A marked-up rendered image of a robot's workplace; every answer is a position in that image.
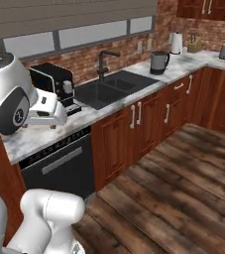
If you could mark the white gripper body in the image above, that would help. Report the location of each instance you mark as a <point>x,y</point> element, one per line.
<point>53,115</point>

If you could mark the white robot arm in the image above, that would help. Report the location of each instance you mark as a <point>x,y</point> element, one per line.
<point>8,92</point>

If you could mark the black coffee machine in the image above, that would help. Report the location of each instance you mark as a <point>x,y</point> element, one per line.
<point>53,79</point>

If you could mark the black dishwasher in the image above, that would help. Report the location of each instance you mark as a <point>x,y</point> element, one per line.
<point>59,165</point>

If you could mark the plain wooden cupboard panel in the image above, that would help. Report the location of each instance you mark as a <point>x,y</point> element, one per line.
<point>0,178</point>

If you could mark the wide wooden cupboard door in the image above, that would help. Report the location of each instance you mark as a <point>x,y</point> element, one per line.
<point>112,149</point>

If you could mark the black kitchen sink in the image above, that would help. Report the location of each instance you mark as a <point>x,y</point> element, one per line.
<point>110,87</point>

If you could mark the black tap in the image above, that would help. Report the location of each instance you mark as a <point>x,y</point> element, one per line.
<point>101,66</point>

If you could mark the grey framed window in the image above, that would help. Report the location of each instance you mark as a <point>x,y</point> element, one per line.
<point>90,34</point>

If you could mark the narrow wooden cupboard door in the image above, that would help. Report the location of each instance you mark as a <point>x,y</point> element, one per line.
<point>149,125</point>

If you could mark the grey window blind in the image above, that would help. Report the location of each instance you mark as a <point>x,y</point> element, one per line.
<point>71,13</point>

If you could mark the grey electric kettle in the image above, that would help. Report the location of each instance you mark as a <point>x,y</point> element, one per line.
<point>158,63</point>

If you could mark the short wooden cupboard door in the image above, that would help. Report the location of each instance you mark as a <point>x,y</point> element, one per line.
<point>174,115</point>

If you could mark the wooden drawer front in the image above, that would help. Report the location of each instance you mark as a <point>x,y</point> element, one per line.
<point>176,89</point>

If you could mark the slim wooden cupboard door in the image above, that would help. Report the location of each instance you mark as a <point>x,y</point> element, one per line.
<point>194,96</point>

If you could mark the white paper towel roll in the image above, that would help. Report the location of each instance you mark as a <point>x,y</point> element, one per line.
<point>176,43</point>

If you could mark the wooden knife block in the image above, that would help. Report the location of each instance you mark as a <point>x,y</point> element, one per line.
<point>194,45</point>

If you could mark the wooden corner base cupboards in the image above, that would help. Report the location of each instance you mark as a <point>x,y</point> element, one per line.
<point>224,99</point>

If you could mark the beige wall socket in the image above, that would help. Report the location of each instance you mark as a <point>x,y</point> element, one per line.
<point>139,47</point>
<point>149,44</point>

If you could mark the wooden wall cupboards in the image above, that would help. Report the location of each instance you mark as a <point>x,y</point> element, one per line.
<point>216,8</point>

